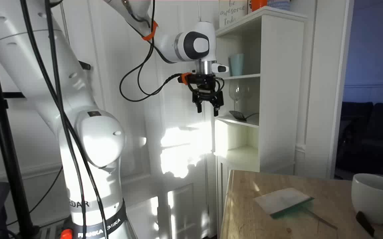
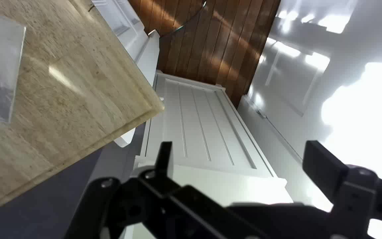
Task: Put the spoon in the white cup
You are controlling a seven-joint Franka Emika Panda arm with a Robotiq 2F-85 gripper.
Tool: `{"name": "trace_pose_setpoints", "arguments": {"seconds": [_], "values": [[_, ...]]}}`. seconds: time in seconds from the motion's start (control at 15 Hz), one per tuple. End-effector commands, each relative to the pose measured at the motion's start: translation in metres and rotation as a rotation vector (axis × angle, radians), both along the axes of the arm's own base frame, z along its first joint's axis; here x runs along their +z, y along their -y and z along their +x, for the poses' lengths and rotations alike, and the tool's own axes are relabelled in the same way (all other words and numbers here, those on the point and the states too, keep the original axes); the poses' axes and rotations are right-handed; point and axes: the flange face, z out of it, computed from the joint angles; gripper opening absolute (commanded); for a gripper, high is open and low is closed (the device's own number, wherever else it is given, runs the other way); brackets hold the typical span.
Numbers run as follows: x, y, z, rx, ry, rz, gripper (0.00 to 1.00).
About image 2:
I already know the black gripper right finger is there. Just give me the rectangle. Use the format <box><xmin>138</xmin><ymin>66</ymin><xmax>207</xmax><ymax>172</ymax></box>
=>
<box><xmin>303</xmin><ymin>140</ymin><xmax>348</xmax><ymax>208</ymax></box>

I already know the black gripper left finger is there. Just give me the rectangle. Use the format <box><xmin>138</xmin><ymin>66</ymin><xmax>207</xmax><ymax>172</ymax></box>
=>
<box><xmin>154</xmin><ymin>140</ymin><xmax>173</xmax><ymax>177</ymax></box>

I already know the white panelled cabinet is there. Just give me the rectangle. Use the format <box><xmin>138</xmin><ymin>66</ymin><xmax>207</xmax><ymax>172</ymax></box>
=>
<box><xmin>136</xmin><ymin>72</ymin><xmax>292</xmax><ymax>205</ymax></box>

